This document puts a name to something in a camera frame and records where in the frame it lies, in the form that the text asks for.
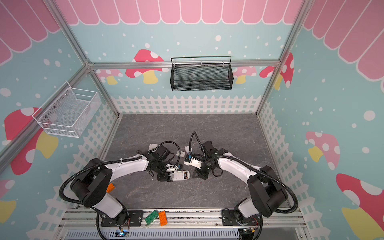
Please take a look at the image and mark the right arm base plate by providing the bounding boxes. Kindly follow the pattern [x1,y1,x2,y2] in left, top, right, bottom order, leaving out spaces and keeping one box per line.
[221,208,262,226]

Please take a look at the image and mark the orange brick on left arm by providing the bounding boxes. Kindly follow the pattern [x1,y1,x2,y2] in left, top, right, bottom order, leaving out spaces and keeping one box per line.
[106,183,115,193]

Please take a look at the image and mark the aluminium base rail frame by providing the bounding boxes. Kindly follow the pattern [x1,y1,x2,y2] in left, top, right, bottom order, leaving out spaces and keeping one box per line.
[53,208,311,240]

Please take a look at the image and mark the black mesh wall basket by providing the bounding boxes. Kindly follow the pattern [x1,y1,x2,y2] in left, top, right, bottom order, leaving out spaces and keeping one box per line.
[170,56,234,92]

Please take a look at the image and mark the orange toy brick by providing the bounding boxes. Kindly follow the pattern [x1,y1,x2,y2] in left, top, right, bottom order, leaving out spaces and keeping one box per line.
[158,211,168,226]

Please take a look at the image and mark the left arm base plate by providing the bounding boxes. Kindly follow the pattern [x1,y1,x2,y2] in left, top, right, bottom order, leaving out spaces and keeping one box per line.
[101,210,144,227]

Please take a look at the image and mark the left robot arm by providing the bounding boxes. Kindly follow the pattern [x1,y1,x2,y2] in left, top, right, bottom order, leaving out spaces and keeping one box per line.
[59,141,181,225]

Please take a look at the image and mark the white remote control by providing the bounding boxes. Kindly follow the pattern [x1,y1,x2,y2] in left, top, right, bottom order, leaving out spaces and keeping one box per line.
[149,144,159,151]
[171,171,191,182]

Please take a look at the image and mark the white wire wall basket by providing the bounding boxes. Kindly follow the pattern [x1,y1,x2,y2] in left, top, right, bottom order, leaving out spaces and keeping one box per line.
[32,82,102,138]

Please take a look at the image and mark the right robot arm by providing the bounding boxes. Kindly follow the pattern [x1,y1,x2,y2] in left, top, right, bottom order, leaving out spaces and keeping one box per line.
[185,132,299,224]

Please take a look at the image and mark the green toy brick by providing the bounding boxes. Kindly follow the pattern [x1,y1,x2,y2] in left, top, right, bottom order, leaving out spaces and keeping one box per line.
[145,210,159,226]

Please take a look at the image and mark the small green circuit board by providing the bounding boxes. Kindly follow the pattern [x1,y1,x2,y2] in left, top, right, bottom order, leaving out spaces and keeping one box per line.
[115,230,130,238]

